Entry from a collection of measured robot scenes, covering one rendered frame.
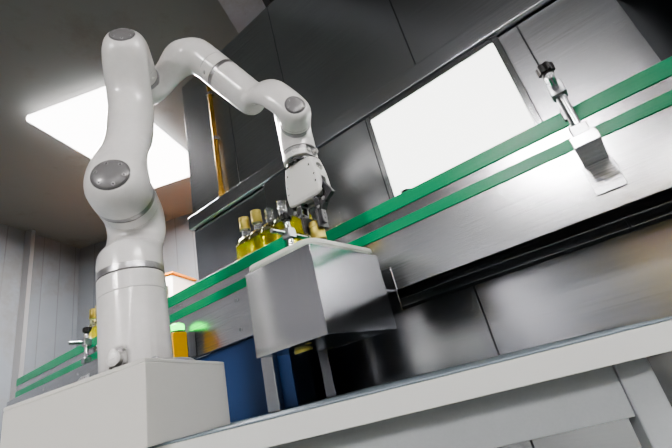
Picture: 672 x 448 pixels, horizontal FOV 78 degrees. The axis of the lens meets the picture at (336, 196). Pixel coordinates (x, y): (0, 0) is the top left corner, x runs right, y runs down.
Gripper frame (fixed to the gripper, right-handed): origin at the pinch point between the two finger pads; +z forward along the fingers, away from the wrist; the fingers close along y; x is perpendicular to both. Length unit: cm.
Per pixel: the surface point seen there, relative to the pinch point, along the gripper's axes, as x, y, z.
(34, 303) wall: -87, 402, -103
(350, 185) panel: -30.1, 5.3, -20.4
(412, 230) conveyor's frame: -11.6, -16.9, 7.0
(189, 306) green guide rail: -5, 54, 3
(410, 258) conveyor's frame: -11.6, -14.5, 12.6
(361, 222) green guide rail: -13.7, -4.0, -0.9
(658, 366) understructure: -32, -47, 44
